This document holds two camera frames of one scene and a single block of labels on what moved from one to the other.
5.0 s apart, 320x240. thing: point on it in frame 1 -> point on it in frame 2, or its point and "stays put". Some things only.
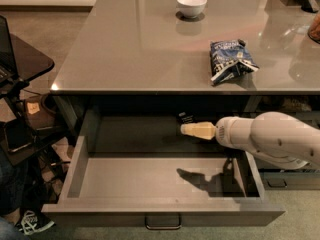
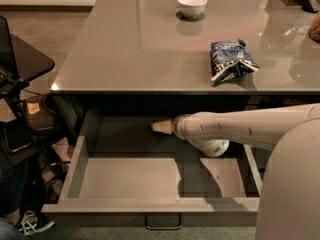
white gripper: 224,132 -> 178,126
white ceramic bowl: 191,5 stays put
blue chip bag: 230,58 stays put
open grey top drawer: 137,168 stays put
